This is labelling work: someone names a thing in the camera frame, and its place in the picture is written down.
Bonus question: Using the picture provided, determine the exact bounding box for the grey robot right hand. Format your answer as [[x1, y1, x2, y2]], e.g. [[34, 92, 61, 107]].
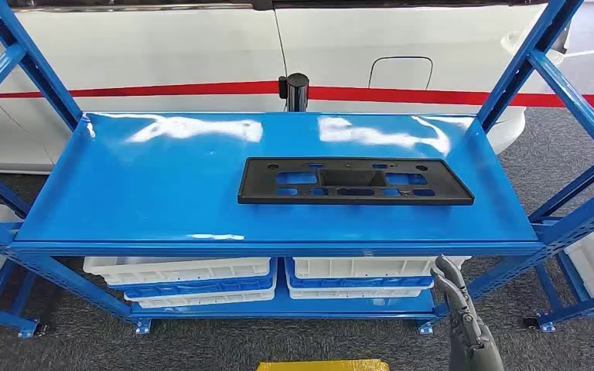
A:
[[430, 254, 506, 371]]

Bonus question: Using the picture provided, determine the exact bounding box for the black plastic plate bracket part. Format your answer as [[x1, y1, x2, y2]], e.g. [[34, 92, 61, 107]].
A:
[[237, 156, 476, 207]]

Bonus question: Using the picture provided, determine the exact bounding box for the yellow floor tape square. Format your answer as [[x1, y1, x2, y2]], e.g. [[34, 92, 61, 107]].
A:
[[255, 359, 391, 371]]

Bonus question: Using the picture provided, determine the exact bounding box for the red barrier belt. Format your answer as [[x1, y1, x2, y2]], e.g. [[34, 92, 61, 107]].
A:
[[307, 86, 594, 110], [0, 80, 282, 99]]

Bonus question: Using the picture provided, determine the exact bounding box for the white car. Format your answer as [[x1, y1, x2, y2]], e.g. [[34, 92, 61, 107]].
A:
[[0, 0, 572, 175]]

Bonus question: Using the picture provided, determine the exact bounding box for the black stanchion post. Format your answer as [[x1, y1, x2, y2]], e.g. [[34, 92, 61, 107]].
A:
[[278, 72, 311, 113]]

